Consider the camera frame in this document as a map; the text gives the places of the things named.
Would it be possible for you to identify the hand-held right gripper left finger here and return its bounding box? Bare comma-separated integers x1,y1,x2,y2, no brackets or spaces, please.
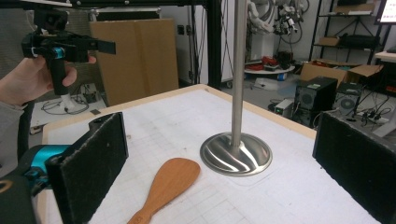
46,111,130,224

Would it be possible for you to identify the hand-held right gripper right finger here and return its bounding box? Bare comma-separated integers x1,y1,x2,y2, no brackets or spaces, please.
312,110,396,224

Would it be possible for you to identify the wooden spatula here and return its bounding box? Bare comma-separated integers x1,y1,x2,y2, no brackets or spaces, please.
126,157,202,224

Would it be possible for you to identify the metal utensil stand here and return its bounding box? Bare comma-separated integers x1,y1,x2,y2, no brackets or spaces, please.
200,0,274,177

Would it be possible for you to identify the brown cardboard sheet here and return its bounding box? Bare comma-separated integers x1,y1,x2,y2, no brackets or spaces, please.
89,18,180,106

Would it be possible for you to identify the black computer tower green label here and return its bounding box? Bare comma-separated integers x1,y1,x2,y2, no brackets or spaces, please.
293,77,339,125

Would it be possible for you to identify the small white box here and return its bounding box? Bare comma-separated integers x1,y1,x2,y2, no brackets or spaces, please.
275,98,295,119

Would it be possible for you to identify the white grid mat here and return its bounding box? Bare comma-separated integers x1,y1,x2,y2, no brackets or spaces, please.
43,88,382,224

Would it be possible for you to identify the open cardboard box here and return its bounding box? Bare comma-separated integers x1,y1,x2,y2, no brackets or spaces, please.
300,59,384,87

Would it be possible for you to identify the black bag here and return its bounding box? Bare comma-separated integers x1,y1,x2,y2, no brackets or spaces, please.
339,33,378,49

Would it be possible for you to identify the small cardboard box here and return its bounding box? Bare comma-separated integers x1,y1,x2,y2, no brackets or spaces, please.
318,36,342,47

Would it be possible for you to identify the round white table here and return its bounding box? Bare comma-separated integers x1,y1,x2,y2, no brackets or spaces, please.
244,55,295,76

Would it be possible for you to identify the black shelf rack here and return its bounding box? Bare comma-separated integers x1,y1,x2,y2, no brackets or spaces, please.
309,0,393,64

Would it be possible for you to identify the monitor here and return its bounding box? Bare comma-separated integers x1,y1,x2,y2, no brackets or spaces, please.
375,0,396,25

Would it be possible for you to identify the white robot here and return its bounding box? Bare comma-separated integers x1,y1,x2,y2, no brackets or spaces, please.
247,0,309,62

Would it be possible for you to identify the power strip with cables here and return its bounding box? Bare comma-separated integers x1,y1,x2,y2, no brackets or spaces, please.
356,104,394,126

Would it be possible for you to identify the black floor cable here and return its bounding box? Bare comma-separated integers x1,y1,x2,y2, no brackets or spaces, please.
41,91,91,116

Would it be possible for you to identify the black frame post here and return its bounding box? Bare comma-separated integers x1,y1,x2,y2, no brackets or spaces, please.
206,0,222,90

